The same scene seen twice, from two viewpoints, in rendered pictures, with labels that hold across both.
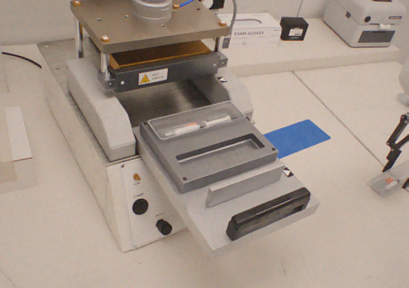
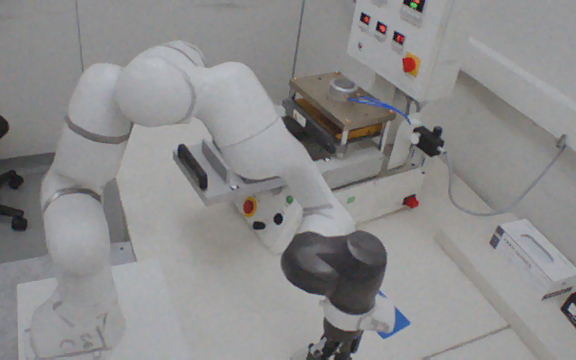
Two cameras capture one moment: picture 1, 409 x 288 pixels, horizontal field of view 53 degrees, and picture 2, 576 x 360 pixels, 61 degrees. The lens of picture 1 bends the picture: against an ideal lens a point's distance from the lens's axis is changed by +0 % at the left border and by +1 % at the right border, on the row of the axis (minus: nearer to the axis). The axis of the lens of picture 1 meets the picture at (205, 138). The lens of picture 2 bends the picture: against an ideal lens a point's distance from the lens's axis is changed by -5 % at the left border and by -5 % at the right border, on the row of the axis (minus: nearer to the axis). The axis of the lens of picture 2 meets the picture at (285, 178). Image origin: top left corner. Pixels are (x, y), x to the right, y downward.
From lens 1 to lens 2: 136 cm
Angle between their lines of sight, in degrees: 69
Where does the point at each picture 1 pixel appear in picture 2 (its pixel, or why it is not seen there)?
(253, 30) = (522, 253)
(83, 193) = not seen: hidden behind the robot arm
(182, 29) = (326, 104)
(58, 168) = not seen: hidden behind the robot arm
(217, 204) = (204, 154)
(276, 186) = (220, 179)
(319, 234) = (241, 293)
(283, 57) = (514, 302)
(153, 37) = (308, 93)
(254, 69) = (474, 276)
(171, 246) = (225, 206)
